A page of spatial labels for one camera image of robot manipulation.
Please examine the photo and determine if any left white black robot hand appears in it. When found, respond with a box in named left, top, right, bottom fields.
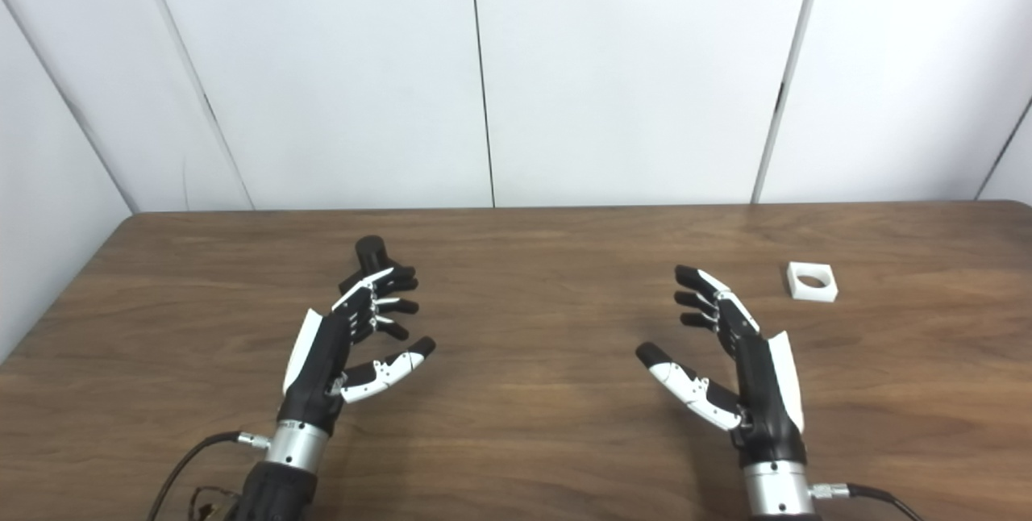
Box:
left=277, top=265, right=437, bottom=436

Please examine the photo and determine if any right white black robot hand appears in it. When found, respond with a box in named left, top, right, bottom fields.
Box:
left=635, top=265, right=808, bottom=469

